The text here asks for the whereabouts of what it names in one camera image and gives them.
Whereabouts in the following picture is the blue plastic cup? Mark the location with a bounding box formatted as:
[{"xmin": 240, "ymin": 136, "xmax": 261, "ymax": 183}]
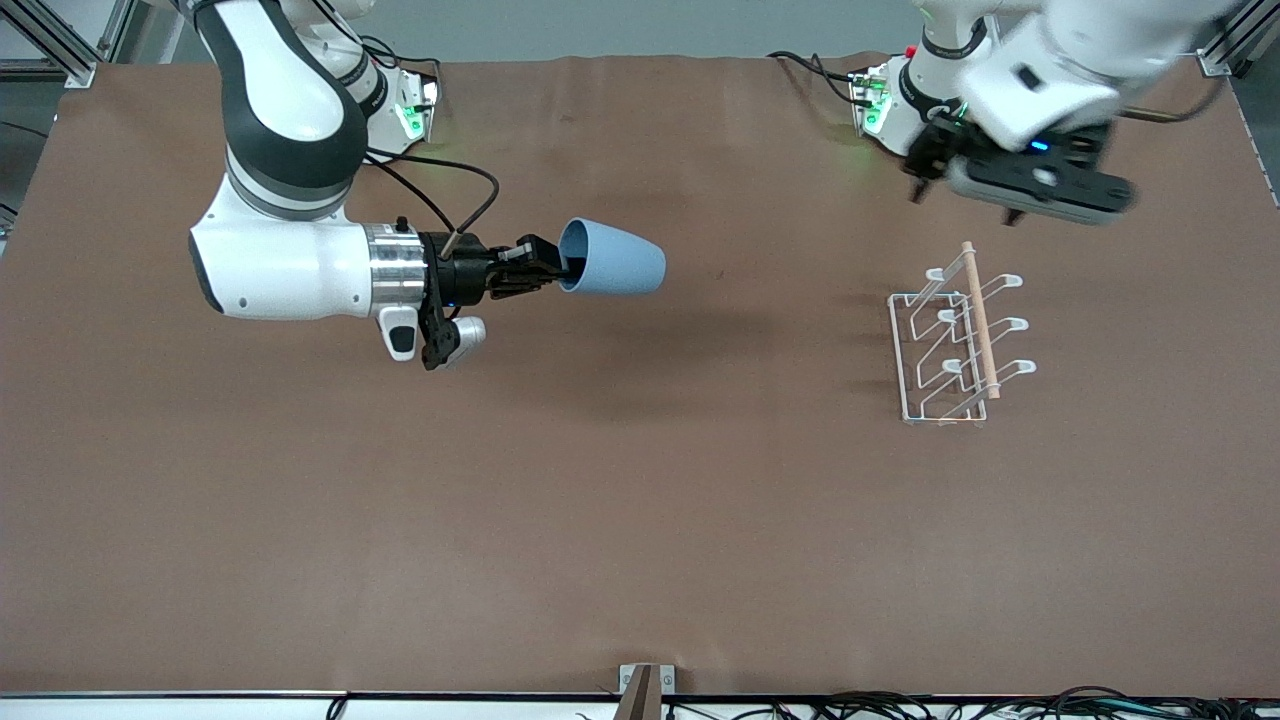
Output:
[{"xmin": 557, "ymin": 218, "xmax": 667, "ymax": 297}]

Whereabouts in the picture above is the brown table cover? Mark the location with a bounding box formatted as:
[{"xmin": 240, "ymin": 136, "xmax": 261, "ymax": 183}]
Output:
[{"xmin": 0, "ymin": 52, "xmax": 1280, "ymax": 698}]

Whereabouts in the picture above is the white wire cup holder rack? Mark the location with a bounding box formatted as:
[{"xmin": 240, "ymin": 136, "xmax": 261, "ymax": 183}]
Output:
[{"xmin": 888, "ymin": 241, "xmax": 1038, "ymax": 428}]

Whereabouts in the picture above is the black left arm base cable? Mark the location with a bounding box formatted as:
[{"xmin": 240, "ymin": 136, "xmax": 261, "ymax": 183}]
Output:
[{"xmin": 768, "ymin": 50, "xmax": 867, "ymax": 107}]

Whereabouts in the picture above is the black arm base cable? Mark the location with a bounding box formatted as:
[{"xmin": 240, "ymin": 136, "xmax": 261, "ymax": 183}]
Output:
[
  {"xmin": 360, "ymin": 35, "xmax": 443, "ymax": 116},
  {"xmin": 768, "ymin": 50, "xmax": 867, "ymax": 107}
]

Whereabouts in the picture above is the black right arm base cable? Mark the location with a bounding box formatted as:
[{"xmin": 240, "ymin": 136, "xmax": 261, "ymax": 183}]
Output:
[{"xmin": 360, "ymin": 35, "xmax": 443, "ymax": 116}]

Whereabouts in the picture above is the aluminium frame profile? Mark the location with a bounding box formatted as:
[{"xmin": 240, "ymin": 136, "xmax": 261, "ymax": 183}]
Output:
[
  {"xmin": 1196, "ymin": 0, "xmax": 1280, "ymax": 77},
  {"xmin": 0, "ymin": 0, "xmax": 141, "ymax": 89}
]

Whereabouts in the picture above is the grey metal mount bracket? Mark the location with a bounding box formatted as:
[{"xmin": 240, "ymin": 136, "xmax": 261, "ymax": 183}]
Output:
[{"xmin": 614, "ymin": 664, "xmax": 677, "ymax": 720}]

